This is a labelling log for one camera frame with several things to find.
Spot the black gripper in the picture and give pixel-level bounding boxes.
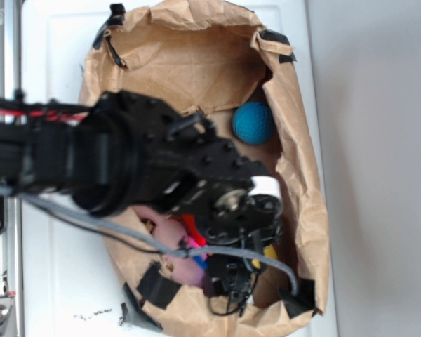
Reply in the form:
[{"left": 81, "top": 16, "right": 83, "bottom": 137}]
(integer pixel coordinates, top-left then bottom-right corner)
[{"left": 203, "top": 177, "right": 285, "bottom": 317}]

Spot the aluminium frame rail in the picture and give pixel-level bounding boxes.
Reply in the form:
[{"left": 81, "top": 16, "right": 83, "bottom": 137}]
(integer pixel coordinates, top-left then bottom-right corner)
[{"left": 0, "top": 1, "right": 25, "bottom": 336}]

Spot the brown paper bag bin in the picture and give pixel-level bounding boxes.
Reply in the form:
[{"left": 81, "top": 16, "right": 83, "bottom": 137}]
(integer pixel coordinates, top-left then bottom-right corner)
[{"left": 79, "top": 1, "right": 330, "bottom": 336}]

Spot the pink plush bunny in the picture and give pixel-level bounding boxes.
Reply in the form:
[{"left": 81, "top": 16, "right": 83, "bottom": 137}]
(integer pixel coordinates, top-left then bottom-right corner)
[{"left": 133, "top": 206, "right": 208, "bottom": 288}]

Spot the blue rubber ball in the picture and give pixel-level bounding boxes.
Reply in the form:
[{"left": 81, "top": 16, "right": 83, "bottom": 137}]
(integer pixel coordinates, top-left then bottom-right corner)
[{"left": 232, "top": 102, "right": 275, "bottom": 145}]

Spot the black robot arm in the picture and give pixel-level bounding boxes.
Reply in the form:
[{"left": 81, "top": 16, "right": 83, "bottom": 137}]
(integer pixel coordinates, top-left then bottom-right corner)
[{"left": 0, "top": 91, "right": 283, "bottom": 315}]

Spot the orange toy carrot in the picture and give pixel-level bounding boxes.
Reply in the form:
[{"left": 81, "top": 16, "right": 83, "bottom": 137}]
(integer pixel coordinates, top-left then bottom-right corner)
[{"left": 181, "top": 214, "right": 206, "bottom": 246}]

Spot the grey sleeved cable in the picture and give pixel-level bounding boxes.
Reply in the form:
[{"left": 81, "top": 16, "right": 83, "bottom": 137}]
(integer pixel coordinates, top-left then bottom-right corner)
[{"left": 0, "top": 184, "right": 300, "bottom": 296}]

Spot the yellow green sponge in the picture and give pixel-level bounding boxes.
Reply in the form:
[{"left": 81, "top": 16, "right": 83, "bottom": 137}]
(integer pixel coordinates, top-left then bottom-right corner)
[{"left": 251, "top": 245, "right": 278, "bottom": 270}]

